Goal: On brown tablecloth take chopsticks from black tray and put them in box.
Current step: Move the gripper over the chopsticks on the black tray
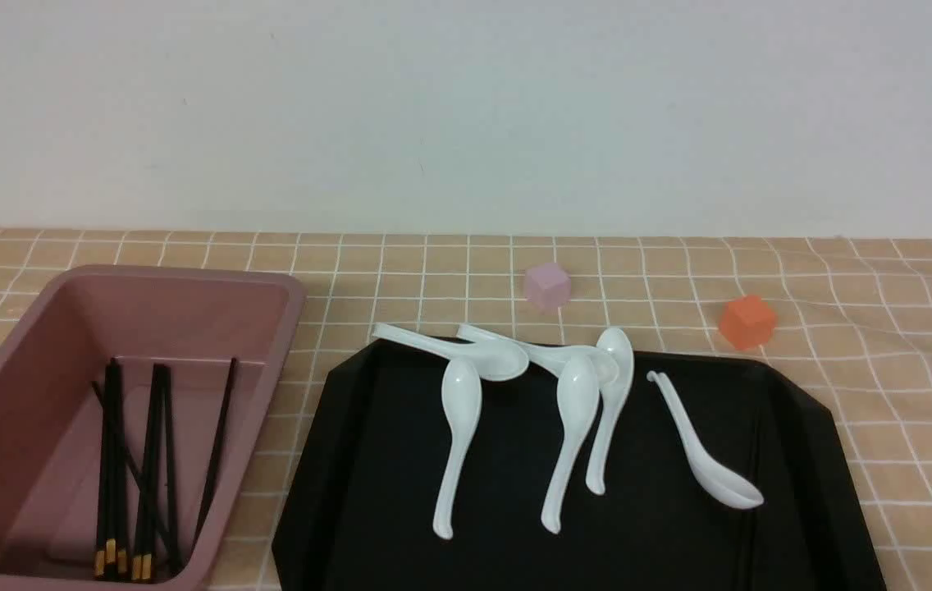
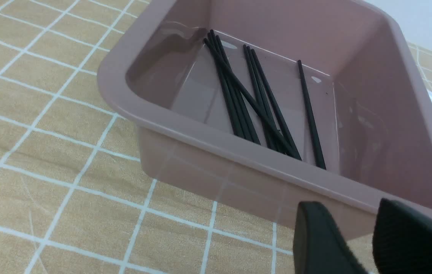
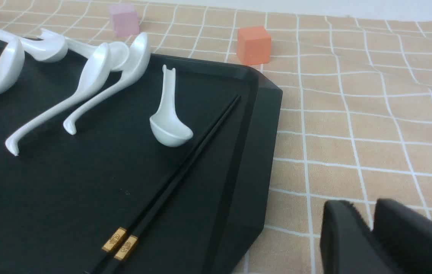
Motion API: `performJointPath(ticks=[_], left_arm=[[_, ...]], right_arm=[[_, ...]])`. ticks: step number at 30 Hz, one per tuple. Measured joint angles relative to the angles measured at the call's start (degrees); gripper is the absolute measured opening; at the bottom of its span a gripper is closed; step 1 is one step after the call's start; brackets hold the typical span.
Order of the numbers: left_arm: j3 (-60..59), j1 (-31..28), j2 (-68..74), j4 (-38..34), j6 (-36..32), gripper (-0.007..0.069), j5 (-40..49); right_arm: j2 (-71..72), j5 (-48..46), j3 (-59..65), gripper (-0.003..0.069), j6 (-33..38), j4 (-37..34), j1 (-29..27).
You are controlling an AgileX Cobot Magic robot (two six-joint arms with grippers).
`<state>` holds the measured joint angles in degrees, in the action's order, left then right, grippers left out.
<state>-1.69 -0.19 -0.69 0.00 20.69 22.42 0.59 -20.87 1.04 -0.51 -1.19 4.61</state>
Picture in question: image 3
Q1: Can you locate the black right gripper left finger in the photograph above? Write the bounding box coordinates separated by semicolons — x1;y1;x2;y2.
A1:
320;201;395;274

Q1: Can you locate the white ceramic spoon far left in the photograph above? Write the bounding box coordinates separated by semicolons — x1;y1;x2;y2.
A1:
0;38;25;94

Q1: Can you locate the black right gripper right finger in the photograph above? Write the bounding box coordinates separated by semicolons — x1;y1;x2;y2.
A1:
373;198;432;274

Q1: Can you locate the black chopstick gold band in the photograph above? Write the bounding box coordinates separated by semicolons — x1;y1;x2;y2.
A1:
84;95;241;274
102;96;241;274

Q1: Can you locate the orange cube block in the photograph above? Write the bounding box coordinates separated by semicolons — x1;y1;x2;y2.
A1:
237;25;272;66

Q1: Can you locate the checkered beige tablecloth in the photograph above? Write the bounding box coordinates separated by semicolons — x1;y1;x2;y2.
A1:
0;0;432;274

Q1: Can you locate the pink cube block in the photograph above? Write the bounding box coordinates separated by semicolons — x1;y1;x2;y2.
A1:
109;3;141;38

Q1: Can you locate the white ceramic spoon middle right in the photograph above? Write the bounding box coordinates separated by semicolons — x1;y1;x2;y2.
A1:
63;32;151;135

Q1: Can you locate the white ceramic spoon back middle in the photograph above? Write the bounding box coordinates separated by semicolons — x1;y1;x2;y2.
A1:
37;28;130;72

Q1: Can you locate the white ceramic spoon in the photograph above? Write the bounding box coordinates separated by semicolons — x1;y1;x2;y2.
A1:
63;32;151;135
149;65;194;147
0;29;68;63
0;38;25;94
5;42;111;156
37;28;130;72

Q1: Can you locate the white ceramic spoon back left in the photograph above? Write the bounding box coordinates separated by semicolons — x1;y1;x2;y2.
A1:
0;29;68;63

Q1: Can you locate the black plastic tray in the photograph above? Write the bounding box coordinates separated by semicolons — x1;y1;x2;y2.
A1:
0;52;283;274

